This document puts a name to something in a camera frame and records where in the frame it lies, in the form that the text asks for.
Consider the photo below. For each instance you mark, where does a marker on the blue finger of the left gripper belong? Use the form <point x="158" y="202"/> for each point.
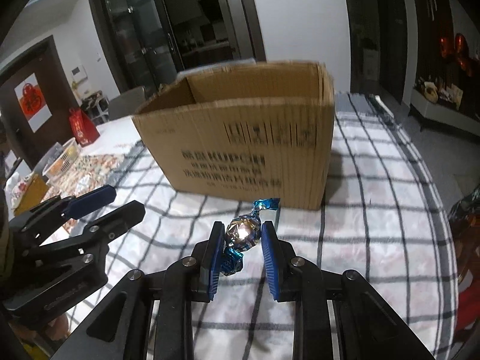
<point x="114" y="224"/>
<point x="79" y="207"/>

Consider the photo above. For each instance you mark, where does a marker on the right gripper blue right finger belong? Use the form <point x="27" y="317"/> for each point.
<point x="277" y="256"/>

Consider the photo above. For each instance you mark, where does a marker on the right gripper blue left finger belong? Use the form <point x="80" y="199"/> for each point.
<point x="208" y="267"/>

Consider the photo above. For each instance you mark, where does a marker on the blue foil candy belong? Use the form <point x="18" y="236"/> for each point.
<point x="243" y="233"/>

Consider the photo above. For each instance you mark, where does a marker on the white basket with snacks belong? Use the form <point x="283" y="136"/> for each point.
<point x="61" y="163"/>

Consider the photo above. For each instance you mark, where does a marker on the left hand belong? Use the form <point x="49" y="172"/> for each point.
<point x="56" y="330"/>

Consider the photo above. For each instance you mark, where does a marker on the patterned floral table mat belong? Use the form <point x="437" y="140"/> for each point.
<point x="87" y="173"/>

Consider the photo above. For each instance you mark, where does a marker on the red gift bag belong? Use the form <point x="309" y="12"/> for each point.
<point x="83" y="129"/>

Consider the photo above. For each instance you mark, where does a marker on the near grey dining chair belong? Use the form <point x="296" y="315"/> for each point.
<point x="126" y="103"/>

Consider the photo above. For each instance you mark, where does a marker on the red fu character poster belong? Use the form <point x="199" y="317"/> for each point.
<point x="32" y="102"/>

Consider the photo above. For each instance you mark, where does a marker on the brown cardboard box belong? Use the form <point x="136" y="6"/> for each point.
<point x="245" y="132"/>

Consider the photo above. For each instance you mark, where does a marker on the red bag on floor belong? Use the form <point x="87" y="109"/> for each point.
<point x="463" y="219"/>

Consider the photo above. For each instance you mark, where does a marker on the black glass sliding door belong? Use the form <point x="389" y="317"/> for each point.
<point x="147" y="43"/>

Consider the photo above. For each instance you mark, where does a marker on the white low tv bench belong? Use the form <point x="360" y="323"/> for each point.
<point x="437" y="113"/>

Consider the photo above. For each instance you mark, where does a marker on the red heart balloons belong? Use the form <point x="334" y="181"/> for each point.
<point x="455" y="52"/>

